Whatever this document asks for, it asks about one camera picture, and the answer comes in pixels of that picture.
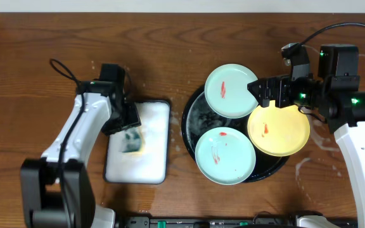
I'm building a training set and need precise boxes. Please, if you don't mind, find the green yellow foamy sponge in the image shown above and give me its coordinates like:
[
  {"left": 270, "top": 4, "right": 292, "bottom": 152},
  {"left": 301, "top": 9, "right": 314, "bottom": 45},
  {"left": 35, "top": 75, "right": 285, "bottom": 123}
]
[{"left": 120, "top": 127, "right": 144, "bottom": 153}]

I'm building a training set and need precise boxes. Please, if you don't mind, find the mint green plate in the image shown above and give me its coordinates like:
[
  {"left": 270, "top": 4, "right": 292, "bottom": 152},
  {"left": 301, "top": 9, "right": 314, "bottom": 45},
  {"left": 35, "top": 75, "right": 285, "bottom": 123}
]
[
  {"left": 195, "top": 127, "right": 256, "bottom": 186},
  {"left": 204, "top": 63, "right": 259, "bottom": 118}
]

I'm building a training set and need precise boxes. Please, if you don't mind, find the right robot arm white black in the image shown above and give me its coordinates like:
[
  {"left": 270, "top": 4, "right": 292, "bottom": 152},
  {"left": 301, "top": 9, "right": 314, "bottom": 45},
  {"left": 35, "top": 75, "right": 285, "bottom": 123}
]
[{"left": 247, "top": 44, "right": 365, "bottom": 227}]

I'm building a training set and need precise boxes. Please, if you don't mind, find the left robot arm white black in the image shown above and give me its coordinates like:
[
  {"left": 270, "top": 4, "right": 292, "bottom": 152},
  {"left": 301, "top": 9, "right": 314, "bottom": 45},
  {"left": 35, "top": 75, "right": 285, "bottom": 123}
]
[{"left": 20, "top": 80, "right": 140, "bottom": 228}]

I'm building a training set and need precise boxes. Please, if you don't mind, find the black rectangular tray with foam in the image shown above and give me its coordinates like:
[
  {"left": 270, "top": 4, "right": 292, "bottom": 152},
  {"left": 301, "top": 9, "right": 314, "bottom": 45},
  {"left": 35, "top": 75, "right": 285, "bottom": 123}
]
[{"left": 103, "top": 100, "right": 170, "bottom": 184}]

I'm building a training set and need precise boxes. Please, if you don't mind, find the round black tray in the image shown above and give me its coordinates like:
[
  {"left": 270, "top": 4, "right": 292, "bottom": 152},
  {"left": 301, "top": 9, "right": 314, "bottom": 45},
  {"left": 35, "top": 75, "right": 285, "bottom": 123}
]
[{"left": 181, "top": 86, "right": 289, "bottom": 186}]

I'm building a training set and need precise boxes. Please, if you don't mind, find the yellow plate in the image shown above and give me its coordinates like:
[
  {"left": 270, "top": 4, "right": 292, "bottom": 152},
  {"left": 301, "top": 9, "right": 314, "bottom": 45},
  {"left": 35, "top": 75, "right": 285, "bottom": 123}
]
[{"left": 247, "top": 101, "right": 310, "bottom": 157}]

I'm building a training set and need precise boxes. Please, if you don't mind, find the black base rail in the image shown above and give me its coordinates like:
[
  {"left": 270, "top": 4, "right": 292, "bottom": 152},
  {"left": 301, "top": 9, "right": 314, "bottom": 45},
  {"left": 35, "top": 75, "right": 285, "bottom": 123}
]
[{"left": 115, "top": 211, "right": 357, "bottom": 228}]

